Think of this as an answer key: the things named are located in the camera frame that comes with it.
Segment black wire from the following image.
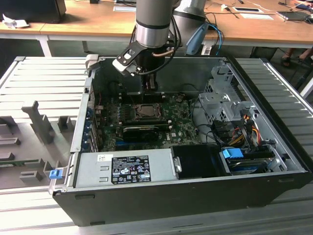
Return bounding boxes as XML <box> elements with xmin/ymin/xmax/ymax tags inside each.
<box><xmin>180</xmin><ymin>84</ymin><xmax>199</xmax><ymax>99</ymax></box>
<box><xmin>195</xmin><ymin>123</ymin><xmax>223</xmax><ymax>145</ymax></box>

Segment green RAM stick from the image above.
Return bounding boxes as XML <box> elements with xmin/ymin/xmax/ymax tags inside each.
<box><xmin>0</xmin><ymin>159</ymin><xmax>40</xmax><ymax>165</ymax></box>

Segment silver power supply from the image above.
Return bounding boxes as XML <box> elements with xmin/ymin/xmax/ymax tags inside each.
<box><xmin>72</xmin><ymin>148</ymin><xmax>179</xmax><ymax>188</ymax></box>

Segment metal socket cover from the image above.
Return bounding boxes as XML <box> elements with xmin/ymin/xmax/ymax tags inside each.
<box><xmin>134</xmin><ymin>103</ymin><xmax>164</xmax><ymax>120</ymax></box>

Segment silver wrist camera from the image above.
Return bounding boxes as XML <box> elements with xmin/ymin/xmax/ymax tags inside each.
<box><xmin>112</xmin><ymin>52</ymin><xmax>138</xmax><ymax>77</ymax></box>

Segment dark notebook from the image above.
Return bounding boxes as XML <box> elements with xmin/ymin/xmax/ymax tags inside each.
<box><xmin>276</xmin><ymin>10</ymin><xmax>309</xmax><ymax>22</ymax></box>

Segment hard disk in blue carrier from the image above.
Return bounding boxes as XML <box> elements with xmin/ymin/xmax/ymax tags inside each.
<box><xmin>221</xmin><ymin>147</ymin><xmax>269</xmax><ymax>176</ymax></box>

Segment white barcode sticker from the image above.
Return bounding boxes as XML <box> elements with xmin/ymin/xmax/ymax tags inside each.
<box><xmin>97</xmin><ymin>154</ymin><xmax>114</xmax><ymax>163</ymax></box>

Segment CPU socket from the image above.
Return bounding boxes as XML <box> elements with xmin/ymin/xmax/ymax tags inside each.
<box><xmin>133</xmin><ymin>102</ymin><xmax>164</xmax><ymax>120</ymax></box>

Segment grey plastic case latch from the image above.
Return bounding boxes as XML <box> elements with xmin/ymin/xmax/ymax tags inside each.
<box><xmin>85</xmin><ymin>54</ymin><xmax>100</xmax><ymax>72</ymax></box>

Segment pale blue teach pendant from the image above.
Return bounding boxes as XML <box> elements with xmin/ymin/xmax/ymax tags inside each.
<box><xmin>186</xmin><ymin>23</ymin><xmax>209</xmax><ymax>56</ymax></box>

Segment white paper sheet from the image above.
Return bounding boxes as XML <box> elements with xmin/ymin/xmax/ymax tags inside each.
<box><xmin>240</xmin><ymin>13</ymin><xmax>275</xmax><ymax>21</ymax></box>

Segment grey desk cable grommet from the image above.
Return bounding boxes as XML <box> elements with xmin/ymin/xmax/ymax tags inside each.
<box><xmin>231</xmin><ymin>6</ymin><xmax>260</xmax><ymax>13</ymax></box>
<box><xmin>112</xmin><ymin>5</ymin><xmax>136</xmax><ymax>13</ymax></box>

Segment black graphics card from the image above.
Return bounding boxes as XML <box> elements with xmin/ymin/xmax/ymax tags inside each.
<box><xmin>122</xmin><ymin>125</ymin><xmax>171</xmax><ymax>143</ymax></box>

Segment black PC case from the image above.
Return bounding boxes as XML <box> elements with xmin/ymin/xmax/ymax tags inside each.
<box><xmin>52</xmin><ymin>55</ymin><xmax>313</xmax><ymax>227</ymax></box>

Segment green motherboard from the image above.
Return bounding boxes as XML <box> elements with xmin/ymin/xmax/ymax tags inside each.
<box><xmin>94</xmin><ymin>94</ymin><xmax>211</xmax><ymax>152</ymax></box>

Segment blue plastic latch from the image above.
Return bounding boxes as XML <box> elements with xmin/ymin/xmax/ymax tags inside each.
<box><xmin>49</xmin><ymin>168</ymin><xmax>62</xmax><ymax>180</ymax></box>

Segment white desk leg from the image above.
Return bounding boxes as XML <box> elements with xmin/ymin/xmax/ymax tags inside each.
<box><xmin>36</xmin><ymin>34</ymin><xmax>52</xmax><ymax>57</ymax></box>

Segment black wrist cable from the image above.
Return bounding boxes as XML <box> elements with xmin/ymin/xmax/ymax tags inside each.
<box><xmin>138</xmin><ymin>14</ymin><xmax>183</xmax><ymax>75</ymax></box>

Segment black camera bracket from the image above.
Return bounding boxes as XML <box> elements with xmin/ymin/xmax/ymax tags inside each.
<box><xmin>116</xmin><ymin>41</ymin><xmax>148</xmax><ymax>62</ymax></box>

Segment blue cable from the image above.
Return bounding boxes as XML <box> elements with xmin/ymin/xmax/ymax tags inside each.
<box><xmin>210</xmin><ymin>23</ymin><xmax>224</xmax><ymax>56</ymax></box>

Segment black power supply label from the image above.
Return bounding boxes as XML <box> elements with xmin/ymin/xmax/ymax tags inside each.
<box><xmin>111</xmin><ymin>154</ymin><xmax>152</xmax><ymax>185</ymax></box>

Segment crumpled white paper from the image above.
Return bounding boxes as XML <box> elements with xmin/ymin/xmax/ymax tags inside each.
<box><xmin>1</xmin><ymin>13</ymin><xmax>30</xmax><ymax>29</ymax></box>

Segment grey parts rack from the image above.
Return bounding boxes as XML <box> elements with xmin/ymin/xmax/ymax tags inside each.
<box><xmin>0</xmin><ymin>100</ymin><xmax>79</xmax><ymax>188</ymax></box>

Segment silver drive cage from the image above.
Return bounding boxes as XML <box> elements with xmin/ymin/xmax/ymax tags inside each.
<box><xmin>198</xmin><ymin>65</ymin><xmax>260</xmax><ymax>128</ymax></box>

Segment wooden desk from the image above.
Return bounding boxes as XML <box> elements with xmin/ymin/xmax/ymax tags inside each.
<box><xmin>0</xmin><ymin>0</ymin><xmax>313</xmax><ymax>49</ymax></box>

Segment silver CPU plate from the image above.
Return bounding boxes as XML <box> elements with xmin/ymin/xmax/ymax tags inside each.
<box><xmin>139</xmin><ymin>105</ymin><xmax>157</xmax><ymax>117</ymax></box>

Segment person's sandaled feet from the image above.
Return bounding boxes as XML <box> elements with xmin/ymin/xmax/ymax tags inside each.
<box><xmin>280</xmin><ymin>47</ymin><xmax>313</xmax><ymax>68</ymax></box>

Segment silver metal latch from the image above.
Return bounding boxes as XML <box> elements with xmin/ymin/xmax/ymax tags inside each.
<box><xmin>173</xmin><ymin>156</ymin><xmax>183</xmax><ymax>173</ymax></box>

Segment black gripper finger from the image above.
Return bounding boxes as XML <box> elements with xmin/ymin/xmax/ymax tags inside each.
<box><xmin>143</xmin><ymin>74</ymin><xmax>151</xmax><ymax>93</ymax></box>
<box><xmin>150</xmin><ymin>72</ymin><xmax>159</xmax><ymax>91</ymax></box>

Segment black monitor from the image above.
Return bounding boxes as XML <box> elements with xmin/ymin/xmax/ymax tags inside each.
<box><xmin>0</xmin><ymin>0</ymin><xmax>67</xmax><ymax>24</ymax></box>

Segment blue expansion card retainer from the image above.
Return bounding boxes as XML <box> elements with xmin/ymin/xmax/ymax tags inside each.
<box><xmin>83</xmin><ymin>107</ymin><xmax>99</xmax><ymax>151</ymax></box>

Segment yellow red wire bundle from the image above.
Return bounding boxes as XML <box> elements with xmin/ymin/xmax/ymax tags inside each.
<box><xmin>229</xmin><ymin>114</ymin><xmax>262</xmax><ymax>148</ymax></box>

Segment black RAM slots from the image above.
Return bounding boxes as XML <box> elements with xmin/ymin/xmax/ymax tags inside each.
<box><xmin>121</xmin><ymin>91</ymin><xmax>165</xmax><ymax>104</ymax></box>
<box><xmin>123</xmin><ymin>118</ymin><xmax>172</xmax><ymax>126</ymax></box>

